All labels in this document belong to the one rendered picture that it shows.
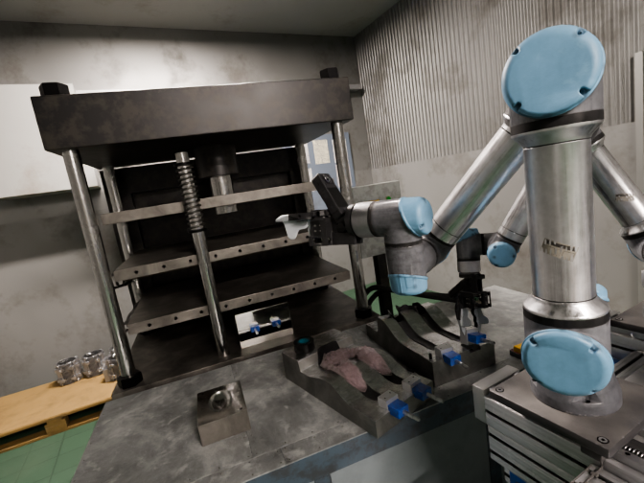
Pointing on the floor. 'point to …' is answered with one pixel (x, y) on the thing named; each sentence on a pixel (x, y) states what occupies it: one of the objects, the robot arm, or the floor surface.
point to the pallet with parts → (59, 398)
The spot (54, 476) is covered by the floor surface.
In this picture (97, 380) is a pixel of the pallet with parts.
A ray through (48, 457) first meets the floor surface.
